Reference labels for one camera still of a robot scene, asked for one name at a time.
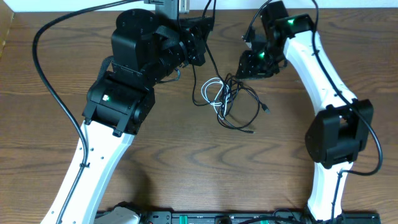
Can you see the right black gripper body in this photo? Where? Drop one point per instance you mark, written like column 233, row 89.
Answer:
column 263, row 63

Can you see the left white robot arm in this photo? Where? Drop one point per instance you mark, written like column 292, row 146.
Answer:
column 147, row 47

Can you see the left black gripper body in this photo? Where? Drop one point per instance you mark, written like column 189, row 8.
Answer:
column 188, row 44

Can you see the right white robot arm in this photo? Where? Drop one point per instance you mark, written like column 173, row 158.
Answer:
column 339, row 131

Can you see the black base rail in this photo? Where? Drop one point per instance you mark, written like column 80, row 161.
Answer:
column 124, row 215

